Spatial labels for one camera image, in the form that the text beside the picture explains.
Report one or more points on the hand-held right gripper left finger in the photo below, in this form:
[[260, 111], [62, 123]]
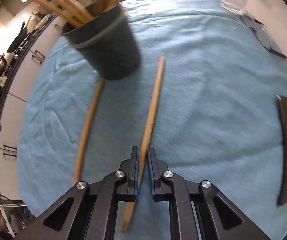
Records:
[[136, 175]]

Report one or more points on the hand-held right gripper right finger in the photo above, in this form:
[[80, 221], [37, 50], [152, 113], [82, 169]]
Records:
[[150, 177]]

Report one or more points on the dark perforated utensil holder cup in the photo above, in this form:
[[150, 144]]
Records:
[[108, 50]]

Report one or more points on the blue towel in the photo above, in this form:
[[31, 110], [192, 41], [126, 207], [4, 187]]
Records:
[[196, 105]]

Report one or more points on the black frying pan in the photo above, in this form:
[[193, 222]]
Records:
[[18, 40]]

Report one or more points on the dark-framed eyeglasses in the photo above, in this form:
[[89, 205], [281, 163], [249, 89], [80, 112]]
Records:
[[264, 38]]

